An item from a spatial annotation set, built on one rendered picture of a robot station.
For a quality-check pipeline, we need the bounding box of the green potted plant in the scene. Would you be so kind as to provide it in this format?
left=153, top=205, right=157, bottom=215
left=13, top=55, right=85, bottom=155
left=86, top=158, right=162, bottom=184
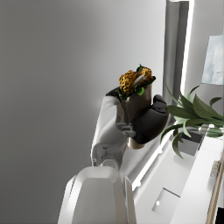
left=159, top=83, right=224, bottom=160

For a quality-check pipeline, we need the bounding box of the white kitchen counter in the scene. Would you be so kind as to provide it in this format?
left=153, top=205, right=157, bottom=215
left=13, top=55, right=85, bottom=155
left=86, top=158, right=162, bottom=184
left=131, top=128, right=224, bottom=224

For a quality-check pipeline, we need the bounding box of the framed wall picture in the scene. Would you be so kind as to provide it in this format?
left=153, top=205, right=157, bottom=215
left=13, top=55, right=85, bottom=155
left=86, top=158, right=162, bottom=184
left=200, top=34, right=224, bottom=87

